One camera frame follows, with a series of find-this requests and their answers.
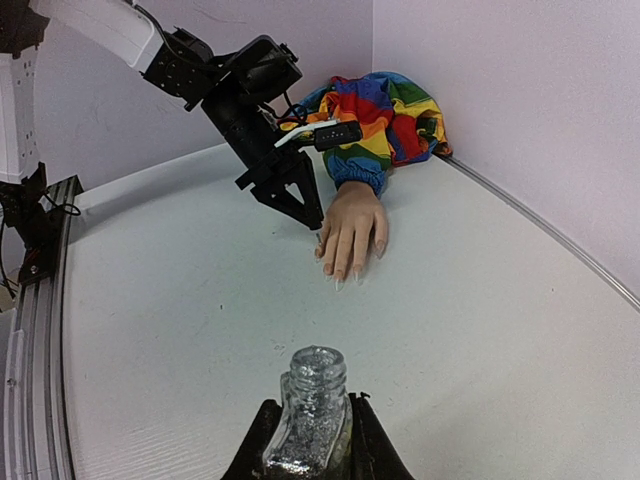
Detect rainbow colored sleeve cloth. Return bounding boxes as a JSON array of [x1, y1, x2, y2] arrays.
[[299, 72, 453, 195]]

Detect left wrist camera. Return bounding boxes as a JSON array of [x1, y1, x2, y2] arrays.
[[274, 120, 363, 152]]

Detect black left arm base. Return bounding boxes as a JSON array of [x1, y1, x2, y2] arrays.
[[1, 162, 81, 286]]

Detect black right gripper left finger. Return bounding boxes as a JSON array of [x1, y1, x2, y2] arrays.
[[221, 399, 282, 480]]

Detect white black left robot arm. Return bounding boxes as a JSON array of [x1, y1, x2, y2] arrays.
[[1, 1, 324, 231]]

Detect aluminium front rail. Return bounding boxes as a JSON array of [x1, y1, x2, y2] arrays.
[[1, 176, 83, 479]]

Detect mannequin hand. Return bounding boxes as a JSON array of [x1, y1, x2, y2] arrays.
[[314, 181, 389, 291]]

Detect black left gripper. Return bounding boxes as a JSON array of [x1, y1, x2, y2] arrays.
[[202, 96, 324, 230]]

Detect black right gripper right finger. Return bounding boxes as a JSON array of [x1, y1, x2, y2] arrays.
[[349, 392, 414, 480]]

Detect glitter nail polish bottle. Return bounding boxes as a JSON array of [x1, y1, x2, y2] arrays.
[[262, 346, 353, 479]]

